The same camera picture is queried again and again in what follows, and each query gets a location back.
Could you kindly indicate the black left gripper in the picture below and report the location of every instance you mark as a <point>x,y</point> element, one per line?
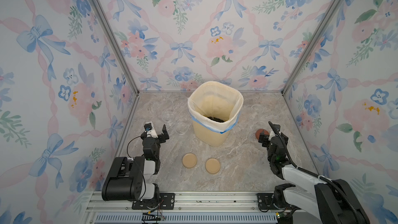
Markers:
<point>165,134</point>

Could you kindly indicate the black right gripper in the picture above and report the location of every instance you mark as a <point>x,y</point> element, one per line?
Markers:
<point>264,139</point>

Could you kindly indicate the red jar lid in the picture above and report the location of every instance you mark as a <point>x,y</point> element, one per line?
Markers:
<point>261,132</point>

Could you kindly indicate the glass jar light wood lid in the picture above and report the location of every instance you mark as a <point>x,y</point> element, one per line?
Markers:
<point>168,117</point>

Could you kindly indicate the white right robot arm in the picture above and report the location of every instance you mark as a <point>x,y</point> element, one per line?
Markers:
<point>330,201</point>

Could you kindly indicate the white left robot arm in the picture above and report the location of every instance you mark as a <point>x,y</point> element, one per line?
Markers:
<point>126,177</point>

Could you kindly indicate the cream ribbed trash bin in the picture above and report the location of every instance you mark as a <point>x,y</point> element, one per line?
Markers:
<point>212,132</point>

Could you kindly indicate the translucent bin liner blue band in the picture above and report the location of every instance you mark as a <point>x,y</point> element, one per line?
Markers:
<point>215,106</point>

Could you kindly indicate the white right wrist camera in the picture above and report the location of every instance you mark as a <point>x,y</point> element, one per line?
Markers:
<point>275,130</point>

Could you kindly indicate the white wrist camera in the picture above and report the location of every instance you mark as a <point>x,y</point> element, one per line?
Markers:
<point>275,130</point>
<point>150,130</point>

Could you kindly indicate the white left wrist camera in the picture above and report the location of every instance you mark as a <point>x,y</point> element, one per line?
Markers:
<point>150,130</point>

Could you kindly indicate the aluminium mounting rail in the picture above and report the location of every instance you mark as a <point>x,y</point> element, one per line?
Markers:
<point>190,207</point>

